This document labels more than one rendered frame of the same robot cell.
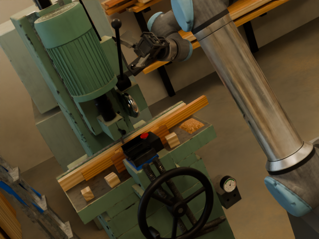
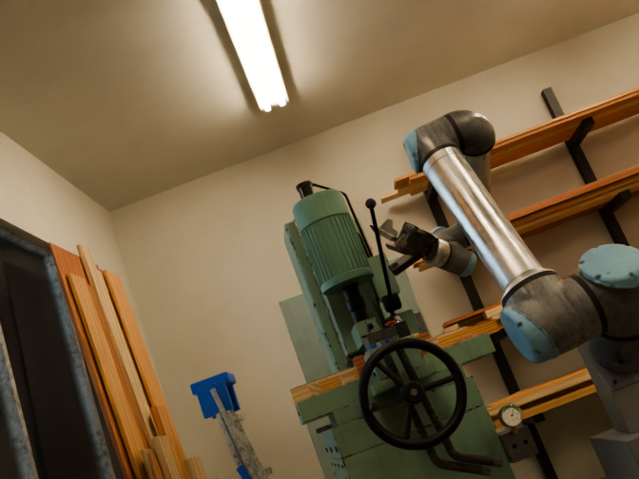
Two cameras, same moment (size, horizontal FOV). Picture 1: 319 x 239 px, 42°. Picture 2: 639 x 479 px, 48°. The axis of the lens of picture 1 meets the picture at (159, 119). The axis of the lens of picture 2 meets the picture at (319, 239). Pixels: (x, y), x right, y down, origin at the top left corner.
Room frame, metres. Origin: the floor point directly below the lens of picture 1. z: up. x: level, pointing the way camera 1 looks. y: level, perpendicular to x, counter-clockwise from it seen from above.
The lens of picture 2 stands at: (-0.79, -0.15, 0.78)
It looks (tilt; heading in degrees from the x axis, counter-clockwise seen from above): 15 degrees up; 9
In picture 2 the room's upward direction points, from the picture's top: 21 degrees counter-clockwise
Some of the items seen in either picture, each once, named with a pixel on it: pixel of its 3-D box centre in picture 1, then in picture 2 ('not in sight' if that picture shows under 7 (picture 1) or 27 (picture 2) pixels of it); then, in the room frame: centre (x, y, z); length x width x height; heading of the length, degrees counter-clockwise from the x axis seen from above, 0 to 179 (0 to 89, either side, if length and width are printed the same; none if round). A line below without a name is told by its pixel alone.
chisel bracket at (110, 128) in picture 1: (114, 125); (367, 335); (1.48, 0.17, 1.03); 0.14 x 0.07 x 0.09; 17
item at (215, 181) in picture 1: (223, 190); (514, 444); (1.41, -0.12, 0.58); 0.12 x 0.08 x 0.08; 17
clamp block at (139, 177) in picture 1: (150, 165); (394, 360); (1.28, 0.10, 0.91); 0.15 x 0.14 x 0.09; 107
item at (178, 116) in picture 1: (147, 135); (410, 356); (1.49, 0.07, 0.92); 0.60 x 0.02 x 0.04; 107
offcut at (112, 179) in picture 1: (112, 179); (347, 377); (1.30, 0.25, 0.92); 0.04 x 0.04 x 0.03; 21
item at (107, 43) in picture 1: (108, 56); (380, 277); (1.71, 0.09, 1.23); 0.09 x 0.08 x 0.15; 17
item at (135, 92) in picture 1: (131, 98); (405, 330); (1.69, 0.07, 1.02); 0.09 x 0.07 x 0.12; 107
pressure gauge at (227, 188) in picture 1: (228, 185); (511, 418); (1.34, -0.14, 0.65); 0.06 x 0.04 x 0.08; 107
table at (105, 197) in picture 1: (145, 167); (395, 377); (1.37, 0.12, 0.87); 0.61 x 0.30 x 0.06; 107
